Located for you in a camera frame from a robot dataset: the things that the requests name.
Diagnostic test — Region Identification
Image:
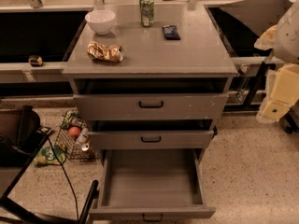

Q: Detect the green bag in basket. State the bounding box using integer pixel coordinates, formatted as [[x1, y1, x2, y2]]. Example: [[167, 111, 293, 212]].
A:
[[60, 109, 85, 130]]

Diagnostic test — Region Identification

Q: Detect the tape measure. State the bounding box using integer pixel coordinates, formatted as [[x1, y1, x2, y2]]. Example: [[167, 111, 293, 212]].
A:
[[28, 55, 43, 67]]

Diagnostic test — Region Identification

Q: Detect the grey top drawer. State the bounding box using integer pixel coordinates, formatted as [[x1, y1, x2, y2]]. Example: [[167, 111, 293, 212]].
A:
[[73, 93, 228, 120]]

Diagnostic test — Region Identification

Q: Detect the wire basket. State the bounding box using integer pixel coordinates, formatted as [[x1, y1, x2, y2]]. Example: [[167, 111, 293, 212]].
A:
[[55, 119, 95, 161]]

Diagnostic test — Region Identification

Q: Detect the soda can in basket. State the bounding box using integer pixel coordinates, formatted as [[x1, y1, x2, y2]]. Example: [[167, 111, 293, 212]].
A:
[[81, 142, 93, 155]]

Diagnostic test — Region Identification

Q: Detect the white bowl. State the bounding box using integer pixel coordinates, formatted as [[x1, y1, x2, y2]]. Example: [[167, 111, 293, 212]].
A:
[[85, 10, 116, 35]]

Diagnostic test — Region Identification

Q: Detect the grey middle drawer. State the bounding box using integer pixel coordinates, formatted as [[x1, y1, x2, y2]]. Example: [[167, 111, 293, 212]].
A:
[[89, 131, 214, 150]]

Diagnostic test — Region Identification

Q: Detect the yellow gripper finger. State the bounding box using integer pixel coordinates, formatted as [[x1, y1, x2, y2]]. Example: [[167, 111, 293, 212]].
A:
[[256, 63, 299, 123]]

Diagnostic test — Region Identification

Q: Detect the orange fruit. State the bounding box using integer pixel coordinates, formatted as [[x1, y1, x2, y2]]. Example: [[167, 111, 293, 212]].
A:
[[68, 126, 81, 138]]

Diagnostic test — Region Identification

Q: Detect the crushed orange can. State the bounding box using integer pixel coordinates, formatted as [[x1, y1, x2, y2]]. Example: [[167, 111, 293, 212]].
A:
[[87, 41, 123, 63]]

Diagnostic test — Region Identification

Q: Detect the grey open bottom drawer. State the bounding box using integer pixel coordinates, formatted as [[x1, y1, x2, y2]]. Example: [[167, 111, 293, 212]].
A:
[[90, 149, 215, 222]]

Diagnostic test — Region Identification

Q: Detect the black stand with tray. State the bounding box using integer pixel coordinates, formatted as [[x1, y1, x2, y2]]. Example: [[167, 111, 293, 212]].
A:
[[208, 0, 298, 133]]

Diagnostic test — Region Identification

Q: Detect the dark blue snack packet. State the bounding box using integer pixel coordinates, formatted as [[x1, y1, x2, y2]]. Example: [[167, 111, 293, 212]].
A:
[[163, 25, 180, 40]]

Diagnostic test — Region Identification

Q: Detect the green soda can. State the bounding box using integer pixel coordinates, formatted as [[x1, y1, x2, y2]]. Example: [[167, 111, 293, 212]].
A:
[[139, 0, 154, 27]]

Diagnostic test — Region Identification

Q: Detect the green chip bag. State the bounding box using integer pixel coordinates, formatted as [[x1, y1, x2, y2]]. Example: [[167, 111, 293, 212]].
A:
[[33, 147, 66, 165]]

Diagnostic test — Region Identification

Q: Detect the grey drawer cabinet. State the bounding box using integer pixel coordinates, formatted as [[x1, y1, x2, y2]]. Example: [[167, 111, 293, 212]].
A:
[[61, 2, 239, 161]]

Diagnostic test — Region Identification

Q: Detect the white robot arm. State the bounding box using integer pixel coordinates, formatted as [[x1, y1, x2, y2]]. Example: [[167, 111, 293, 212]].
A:
[[254, 1, 299, 123]]

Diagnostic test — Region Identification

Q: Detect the black cable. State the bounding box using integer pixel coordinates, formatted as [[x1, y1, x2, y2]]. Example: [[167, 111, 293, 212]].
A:
[[46, 133, 80, 224]]

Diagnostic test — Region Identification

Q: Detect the black chair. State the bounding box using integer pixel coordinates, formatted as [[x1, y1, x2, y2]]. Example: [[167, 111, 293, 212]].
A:
[[0, 105, 99, 224]]

